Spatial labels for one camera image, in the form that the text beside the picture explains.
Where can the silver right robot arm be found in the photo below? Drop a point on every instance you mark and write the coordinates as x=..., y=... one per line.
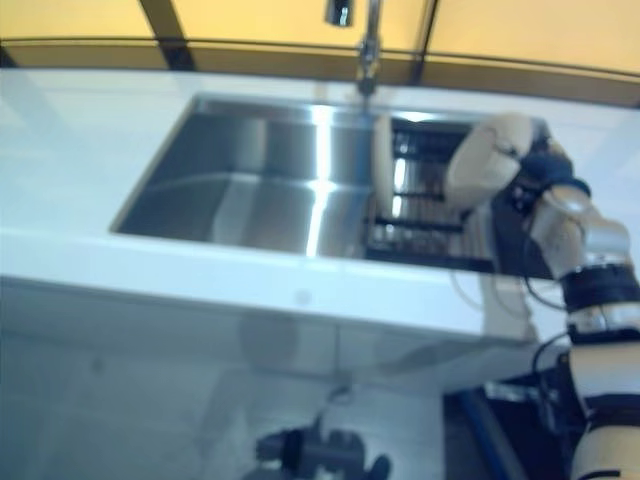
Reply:
x=590, y=240

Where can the stainless steel double sink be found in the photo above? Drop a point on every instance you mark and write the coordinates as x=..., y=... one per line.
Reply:
x=240, y=190

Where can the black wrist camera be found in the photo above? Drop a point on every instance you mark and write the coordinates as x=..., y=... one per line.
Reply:
x=522, y=197

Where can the chrome pull-down kitchen faucet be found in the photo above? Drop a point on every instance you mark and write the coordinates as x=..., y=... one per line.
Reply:
x=370, y=45

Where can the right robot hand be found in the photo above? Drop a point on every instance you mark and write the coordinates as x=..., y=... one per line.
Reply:
x=547, y=165

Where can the black dish drying rack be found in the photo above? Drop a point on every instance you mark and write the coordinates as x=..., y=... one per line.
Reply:
x=420, y=235

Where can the white cabinet door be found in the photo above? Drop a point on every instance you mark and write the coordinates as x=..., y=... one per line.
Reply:
x=150, y=350
x=425, y=360

